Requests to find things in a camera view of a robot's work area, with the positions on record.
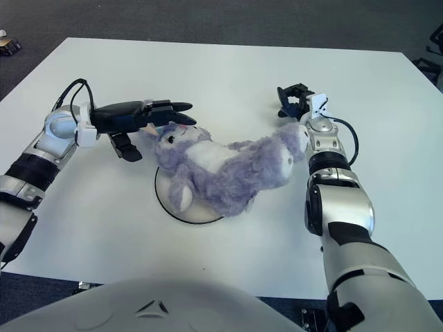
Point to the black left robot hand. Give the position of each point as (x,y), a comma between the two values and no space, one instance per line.
(121,115)

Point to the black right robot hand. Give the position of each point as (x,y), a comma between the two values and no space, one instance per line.
(297,103)

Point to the purple plush bunny doll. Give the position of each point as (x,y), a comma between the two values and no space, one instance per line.
(225,173)

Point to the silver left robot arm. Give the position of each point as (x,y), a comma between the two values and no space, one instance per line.
(34,159)

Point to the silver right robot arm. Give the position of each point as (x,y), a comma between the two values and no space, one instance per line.
(339,207)

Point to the white plate with black rim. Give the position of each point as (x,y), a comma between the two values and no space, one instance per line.
(194,214)

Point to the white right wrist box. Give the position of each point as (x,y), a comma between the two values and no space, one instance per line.
(318,103)

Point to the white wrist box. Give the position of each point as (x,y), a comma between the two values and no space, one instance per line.
(318,103)
(84,135)

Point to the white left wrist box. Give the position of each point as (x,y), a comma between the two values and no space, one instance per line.
(84,135)

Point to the black cardboard box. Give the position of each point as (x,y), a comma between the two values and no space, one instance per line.
(10,46)

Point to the black office chair base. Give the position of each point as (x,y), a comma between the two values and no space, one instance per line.
(427,65)

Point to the grey robot torso shell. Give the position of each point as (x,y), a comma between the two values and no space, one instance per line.
(155,311)

